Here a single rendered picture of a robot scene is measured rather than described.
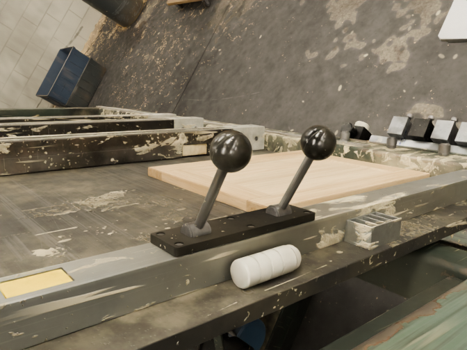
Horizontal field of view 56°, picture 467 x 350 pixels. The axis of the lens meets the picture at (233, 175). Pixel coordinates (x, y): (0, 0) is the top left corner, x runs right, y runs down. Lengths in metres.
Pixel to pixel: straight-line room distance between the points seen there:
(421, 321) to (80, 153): 0.85
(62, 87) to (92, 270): 4.64
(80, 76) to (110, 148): 4.03
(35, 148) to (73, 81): 4.07
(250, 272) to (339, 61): 2.33
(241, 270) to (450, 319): 0.19
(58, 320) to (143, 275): 0.08
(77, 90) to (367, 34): 3.29
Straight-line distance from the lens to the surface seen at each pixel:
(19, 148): 1.00
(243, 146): 0.37
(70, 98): 5.03
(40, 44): 6.04
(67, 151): 1.03
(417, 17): 2.63
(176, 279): 0.42
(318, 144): 0.45
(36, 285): 0.39
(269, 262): 0.45
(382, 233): 0.59
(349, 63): 2.64
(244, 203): 0.70
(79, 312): 0.39
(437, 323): 0.33
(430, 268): 0.70
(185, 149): 1.17
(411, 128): 1.28
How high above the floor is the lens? 1.79
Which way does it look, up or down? 41 degrees down
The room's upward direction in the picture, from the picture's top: 58 degrees counter-clockwise
